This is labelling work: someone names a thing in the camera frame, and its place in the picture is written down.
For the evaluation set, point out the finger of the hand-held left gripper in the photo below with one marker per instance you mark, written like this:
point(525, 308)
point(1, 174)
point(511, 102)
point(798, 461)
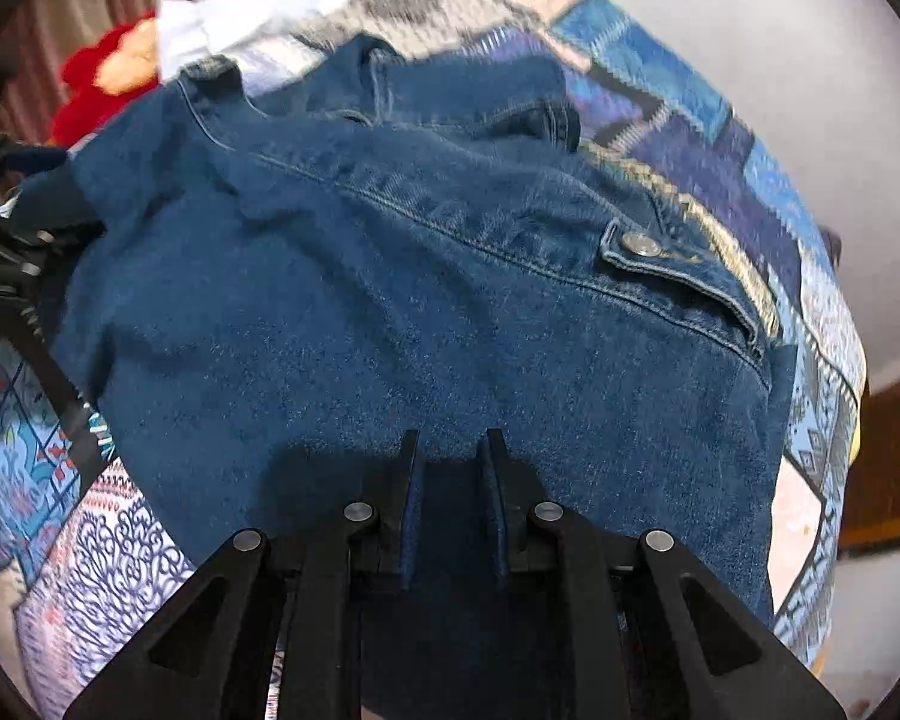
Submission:
point(11, 270)

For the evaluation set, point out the striped brown curtain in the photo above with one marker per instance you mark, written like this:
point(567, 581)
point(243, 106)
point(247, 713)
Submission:
point(82, 0)

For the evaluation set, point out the blue denim jacket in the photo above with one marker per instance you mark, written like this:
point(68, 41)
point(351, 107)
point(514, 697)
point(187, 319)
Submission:
point(420, 315)

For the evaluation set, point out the blue patchwork quilt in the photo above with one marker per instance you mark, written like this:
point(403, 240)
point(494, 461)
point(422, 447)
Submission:
point(720, 135)

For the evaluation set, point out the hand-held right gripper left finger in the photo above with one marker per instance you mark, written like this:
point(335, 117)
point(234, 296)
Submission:
point(412, 510)

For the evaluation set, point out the white cloth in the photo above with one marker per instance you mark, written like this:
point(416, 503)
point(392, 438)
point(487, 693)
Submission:
point(217, 22)

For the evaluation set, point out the yellow cloth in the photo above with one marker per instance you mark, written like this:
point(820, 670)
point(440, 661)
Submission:
point(859, 427)

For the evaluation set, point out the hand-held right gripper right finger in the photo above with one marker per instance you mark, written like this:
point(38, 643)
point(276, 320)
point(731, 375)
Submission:
point(495, 525)

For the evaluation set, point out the red plush toy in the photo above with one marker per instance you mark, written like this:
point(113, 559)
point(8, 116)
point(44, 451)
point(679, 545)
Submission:
point(90, 90)

